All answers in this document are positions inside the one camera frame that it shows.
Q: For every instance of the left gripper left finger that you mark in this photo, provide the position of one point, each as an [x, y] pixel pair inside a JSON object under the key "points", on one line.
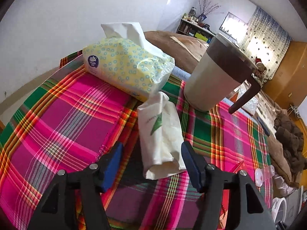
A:
{"points": [[56, 208]]}

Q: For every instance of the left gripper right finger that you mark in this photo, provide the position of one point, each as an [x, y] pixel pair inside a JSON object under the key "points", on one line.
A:
{"points": [[247, 209]]}

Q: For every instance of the red cardboard box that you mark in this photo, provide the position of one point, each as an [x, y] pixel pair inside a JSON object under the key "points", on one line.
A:
{"points": [[225, 200]]}

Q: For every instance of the clear plastic cup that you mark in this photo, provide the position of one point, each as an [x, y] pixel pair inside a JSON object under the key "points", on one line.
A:
{"points": [[263, 174]]}

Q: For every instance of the white paper bag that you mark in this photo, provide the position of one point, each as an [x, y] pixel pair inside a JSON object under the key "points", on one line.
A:
{"points": [[160, 136]]}

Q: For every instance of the white trash bin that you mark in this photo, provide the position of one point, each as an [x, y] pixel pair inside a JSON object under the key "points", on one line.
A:
{"points": [[279, 209]]}

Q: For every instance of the brown bear blanket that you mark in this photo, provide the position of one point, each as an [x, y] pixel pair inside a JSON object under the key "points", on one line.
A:
{"points": [[187, 52]]}

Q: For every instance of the dark brown jacket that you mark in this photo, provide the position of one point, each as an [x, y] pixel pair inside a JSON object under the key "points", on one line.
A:
{"points": [[292, 140]]}

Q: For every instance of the plaid tablecloth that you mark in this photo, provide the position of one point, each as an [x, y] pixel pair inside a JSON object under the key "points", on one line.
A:
{"points": [[73, 118]]}

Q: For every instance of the wooden wardrobe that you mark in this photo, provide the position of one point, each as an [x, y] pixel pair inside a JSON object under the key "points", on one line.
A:
{"points": [[288, 86]]}

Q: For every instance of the teddy bear with hat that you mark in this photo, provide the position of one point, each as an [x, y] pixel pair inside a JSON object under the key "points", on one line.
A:
{"points": [[261, 69]]}

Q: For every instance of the brown beige lidded mug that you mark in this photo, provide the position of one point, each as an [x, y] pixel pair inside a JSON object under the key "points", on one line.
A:
{"points": [[221, 69]]}

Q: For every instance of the soft tissue pack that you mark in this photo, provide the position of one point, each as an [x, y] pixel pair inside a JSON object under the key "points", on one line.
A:
{"points": [[125, 59]]}

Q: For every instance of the floral curtain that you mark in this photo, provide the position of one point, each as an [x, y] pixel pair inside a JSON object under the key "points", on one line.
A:
{"points": [[265, 39]]}

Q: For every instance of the cluttered shelf desk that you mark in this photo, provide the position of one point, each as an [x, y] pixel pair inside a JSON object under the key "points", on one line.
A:
{"points": [[193, 26]]}

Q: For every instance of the dried branches vase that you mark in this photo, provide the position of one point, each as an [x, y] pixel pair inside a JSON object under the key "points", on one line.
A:
{"points": [[206, 8]]}

